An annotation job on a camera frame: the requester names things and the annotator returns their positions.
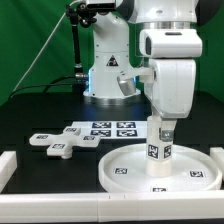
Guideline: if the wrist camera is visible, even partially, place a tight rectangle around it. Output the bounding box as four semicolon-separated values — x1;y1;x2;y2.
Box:
117;67;146;96

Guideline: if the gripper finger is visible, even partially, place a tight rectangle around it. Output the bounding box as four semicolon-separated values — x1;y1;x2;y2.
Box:
159;119;177;142

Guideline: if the white front border rail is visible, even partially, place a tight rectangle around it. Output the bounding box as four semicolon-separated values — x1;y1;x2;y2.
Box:
0;190;224;223

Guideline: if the overhead camera on stand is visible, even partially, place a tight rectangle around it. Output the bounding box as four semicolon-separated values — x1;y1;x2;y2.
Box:
78;0;117;13

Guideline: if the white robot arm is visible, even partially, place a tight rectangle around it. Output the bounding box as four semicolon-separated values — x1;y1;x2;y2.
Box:
85;0;221;143

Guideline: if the white cross-shaped table base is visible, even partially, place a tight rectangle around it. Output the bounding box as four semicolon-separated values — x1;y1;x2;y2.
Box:
29;126;100;159

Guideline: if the white round table top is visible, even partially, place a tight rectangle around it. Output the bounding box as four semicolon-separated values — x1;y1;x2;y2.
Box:
98;143;222;193

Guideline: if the white left border rail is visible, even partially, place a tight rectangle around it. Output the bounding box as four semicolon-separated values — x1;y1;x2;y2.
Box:
0;151;17;193

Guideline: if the black cable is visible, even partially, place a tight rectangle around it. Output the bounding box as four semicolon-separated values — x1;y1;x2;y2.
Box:
9;75;88;100

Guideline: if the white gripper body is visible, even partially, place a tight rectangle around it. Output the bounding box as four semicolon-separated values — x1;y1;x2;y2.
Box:
141;59;196;119

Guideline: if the black camera stand pole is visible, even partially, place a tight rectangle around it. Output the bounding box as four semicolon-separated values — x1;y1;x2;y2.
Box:
66;5;87;92

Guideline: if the white cable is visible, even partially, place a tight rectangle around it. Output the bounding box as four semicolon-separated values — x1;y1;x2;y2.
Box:
12;0;88;93

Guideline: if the white fiducial marker sheet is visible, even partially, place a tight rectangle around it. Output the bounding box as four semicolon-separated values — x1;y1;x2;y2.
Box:
72;121;147;139

